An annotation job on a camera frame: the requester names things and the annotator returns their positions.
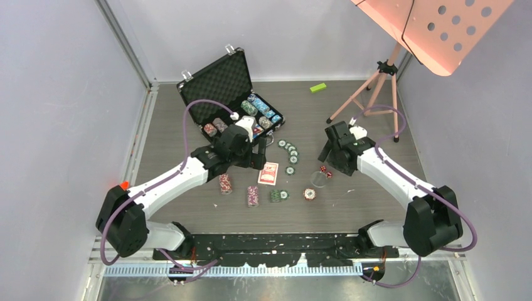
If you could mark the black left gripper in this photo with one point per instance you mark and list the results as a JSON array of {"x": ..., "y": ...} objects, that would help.
[{"x": 258, "y": 159}]

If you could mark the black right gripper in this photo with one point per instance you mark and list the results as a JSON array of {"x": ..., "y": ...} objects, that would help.
[{"x": 346, "y": 169}]

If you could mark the red playing card box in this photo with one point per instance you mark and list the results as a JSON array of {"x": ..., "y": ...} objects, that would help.
[{"x": 268, "y": 175}]

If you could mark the clear dealer button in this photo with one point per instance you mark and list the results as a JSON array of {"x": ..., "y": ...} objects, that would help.
[{"x": 319, "y": 179}]

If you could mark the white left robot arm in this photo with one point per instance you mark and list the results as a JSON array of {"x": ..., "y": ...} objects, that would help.
[{"x": 124, "y": 219}]

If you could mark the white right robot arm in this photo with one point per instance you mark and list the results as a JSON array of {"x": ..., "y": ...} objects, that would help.
[{"x": 431, "y": 221}]

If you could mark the black poker set case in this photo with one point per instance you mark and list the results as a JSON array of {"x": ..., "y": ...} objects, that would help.
[{"x": 227, "y": 81}]

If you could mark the card deck in case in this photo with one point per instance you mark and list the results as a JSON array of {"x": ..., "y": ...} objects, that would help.
[{"x": 257, "y": 131}]

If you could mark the purple white chip roll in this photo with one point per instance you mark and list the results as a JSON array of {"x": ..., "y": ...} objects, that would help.
[{"x": 252, "y": 196}]

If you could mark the green 20 chip lone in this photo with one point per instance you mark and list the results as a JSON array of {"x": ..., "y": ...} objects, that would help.
[{"x": 290, "y": 170}]

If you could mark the green chip stack lying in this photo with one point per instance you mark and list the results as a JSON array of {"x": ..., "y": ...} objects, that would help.
[{"x": 275, "y": 196}]

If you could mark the grey chip row in case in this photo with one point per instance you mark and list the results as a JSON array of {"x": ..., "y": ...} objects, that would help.
[{"x": 265, "y": 123}]

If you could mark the red white chip roll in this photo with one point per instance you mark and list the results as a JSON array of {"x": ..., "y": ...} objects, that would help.
[{"x": 225, "y": 184}]

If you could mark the green 20 chip beside stack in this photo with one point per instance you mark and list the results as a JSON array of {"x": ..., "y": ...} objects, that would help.
[{"x": 284, "y": 195}]

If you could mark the red 100 chip stack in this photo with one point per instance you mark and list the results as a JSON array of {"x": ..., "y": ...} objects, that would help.
[{"x": 309, "y": 194}]

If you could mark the blue-orange chip row in case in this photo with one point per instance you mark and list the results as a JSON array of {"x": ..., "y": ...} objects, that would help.
[{"x": 220, "y": 125}]

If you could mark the red chip row in case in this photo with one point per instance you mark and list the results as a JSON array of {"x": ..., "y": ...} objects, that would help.
[{"x": 210, "y": 130}]

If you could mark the green chip row in case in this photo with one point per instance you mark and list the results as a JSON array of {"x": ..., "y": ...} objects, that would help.
[{"x": 248, "y": 108}]

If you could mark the blue chip row in case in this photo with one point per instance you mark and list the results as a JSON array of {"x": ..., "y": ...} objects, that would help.
[{"x": 263, "y": 108}]

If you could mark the green block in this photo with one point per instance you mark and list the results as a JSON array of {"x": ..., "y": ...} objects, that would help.
[{"x": 318, "y": 88}]

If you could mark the pink tripod stand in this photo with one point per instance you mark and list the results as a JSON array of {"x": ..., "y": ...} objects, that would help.
[{"x": 375, "y": 83}]

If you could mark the pink perforated panel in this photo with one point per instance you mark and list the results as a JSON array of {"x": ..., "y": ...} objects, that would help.
[{"x": 438, "y": 33}]

